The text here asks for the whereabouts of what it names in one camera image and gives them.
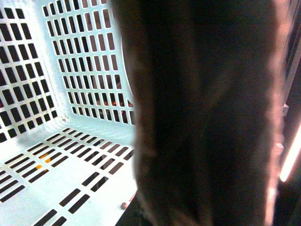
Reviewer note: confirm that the brown basket handle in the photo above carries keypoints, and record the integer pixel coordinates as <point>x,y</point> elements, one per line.
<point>207,78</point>

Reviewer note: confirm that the light blue plastic basket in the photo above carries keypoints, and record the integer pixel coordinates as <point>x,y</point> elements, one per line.
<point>66,115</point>

